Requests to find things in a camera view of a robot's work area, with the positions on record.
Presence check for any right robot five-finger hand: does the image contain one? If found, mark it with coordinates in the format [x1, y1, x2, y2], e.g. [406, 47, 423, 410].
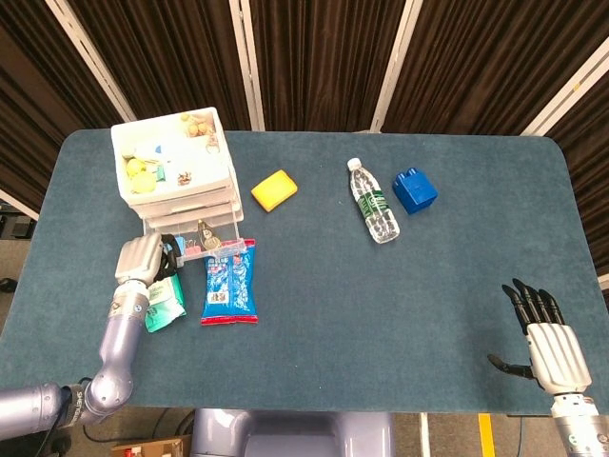
[487, 278, 594, 396]

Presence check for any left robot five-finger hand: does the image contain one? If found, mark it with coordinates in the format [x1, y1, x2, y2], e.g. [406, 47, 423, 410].
[114, 231, 185, 287]

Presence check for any white plastic drawer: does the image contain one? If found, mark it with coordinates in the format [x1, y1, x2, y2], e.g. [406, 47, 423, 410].
[159, 216, 249, 265]

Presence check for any clear drawer with white contents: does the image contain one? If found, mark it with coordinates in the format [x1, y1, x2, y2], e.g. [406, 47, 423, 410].
[128, 188, 237, 210]

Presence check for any brown cardboard box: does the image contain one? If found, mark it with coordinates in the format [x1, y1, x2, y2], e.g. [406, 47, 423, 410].
[109, 435, 192, 457]

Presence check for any green wet wipes pack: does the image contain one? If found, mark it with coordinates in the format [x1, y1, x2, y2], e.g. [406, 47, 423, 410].
[144, 270, 187, 333]

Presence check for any bronze metal clip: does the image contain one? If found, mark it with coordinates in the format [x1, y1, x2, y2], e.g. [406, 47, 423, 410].
[197, 219, 223, 249]

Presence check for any blue red snack bag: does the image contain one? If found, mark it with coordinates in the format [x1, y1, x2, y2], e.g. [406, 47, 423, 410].
[200, 237, 261, 327]

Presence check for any yellow sponge with green pad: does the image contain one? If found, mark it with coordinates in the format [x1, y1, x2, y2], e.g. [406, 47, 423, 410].
[250, 169, 299, 212]

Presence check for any dark brown curtain panel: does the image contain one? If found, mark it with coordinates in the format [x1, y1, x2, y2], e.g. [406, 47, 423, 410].
[383, 0, 600, 135]
[249, 0, 405, 132]
[0, 0, 125, 213]
[66, 0, 251, 130]
[546, 61, 609, 277]

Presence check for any teal table cover mat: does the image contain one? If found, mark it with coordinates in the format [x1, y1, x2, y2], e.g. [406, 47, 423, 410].
[0, 129, 609, 414]

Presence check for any blue plastic building block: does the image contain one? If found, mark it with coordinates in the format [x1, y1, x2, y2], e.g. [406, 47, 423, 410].
[392, 167, 440, 215]

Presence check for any clear green-label water bottle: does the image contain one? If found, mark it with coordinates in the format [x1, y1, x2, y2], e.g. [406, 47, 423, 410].
[346, 157, 402, 245]

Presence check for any lavender robot torso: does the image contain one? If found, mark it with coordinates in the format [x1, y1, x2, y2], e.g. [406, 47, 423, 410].
[189, 407, 396, 457]

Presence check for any white plastic drawer organizer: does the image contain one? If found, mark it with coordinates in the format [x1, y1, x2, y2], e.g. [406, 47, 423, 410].
[109, 106, 246, 232]

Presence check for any white partition frame post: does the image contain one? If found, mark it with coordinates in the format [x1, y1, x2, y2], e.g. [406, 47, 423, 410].
[45, 0, 138, 123]
[0, 188, 40, 221]
[369, 0, 424, 133]
[521, 45, 609, 138]
[227, 0, 266, 132]

